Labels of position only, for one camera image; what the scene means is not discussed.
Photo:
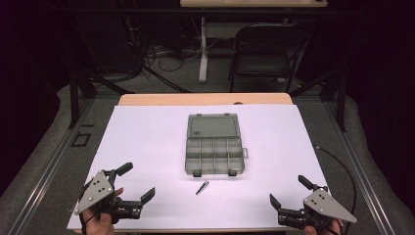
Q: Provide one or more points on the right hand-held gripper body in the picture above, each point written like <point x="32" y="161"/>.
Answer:
<point x="321" y="204"/>

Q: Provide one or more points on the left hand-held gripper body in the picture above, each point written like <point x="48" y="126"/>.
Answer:
<point x="96" y="192"/>

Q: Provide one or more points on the small dark screw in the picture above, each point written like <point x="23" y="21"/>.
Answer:
<point x="202" y="188"/>

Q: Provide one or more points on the clear grey compartment box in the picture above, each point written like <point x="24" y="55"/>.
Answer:
<point x="213" y="147"/>

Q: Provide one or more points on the person's right hand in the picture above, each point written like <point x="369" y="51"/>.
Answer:
<point x="314" y="231"/>

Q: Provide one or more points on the person's left hand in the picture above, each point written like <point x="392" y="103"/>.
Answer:
<point x="99" y="225"/>

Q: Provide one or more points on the white board mat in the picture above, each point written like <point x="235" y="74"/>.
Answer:
<point x="156" y="147"/>

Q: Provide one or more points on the black metal stand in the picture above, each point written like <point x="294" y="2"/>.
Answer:
<point x="73" y="98"/>
<point x="341" y="98"/>

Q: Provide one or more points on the wooden table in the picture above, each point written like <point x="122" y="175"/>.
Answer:
<point x="202" y="99"/>

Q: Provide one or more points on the black curtain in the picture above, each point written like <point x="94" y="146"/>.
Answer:
<point x="385" y="98"/>
<point x="23" y="98"/>

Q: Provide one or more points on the black folding chair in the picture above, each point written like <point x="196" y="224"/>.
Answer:
<point x="264" y="63"/>

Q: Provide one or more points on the white desk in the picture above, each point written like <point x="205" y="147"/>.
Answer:
<point x="203" y="58"/>

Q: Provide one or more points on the black metal crossbar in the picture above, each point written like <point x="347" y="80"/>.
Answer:
<point x="130" y="11"/>

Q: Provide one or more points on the metal floor rail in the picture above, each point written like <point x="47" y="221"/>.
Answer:
<point x="49" y="169"/>
<point x="362" y="182"/>

